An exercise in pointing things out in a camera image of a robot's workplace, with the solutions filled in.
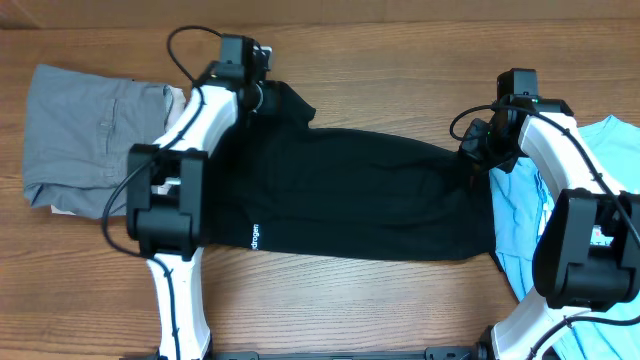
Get black t-shirt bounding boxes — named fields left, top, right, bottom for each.
left=203, top=82, right=496, bottom=261

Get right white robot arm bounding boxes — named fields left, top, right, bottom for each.
left=458, top=68, right=639, bottom=359

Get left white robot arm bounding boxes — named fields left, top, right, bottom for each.
left=125, top=34, right=272, bottom=359

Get light blue printed t-shirt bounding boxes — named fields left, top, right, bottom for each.
left=489, top=115, right=639, bottom=360

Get grey folded trousers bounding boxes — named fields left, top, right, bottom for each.
left=22, top=64, right=168, bottom=210

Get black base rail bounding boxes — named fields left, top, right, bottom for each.
left=206, top=346, right=475, bottom=360

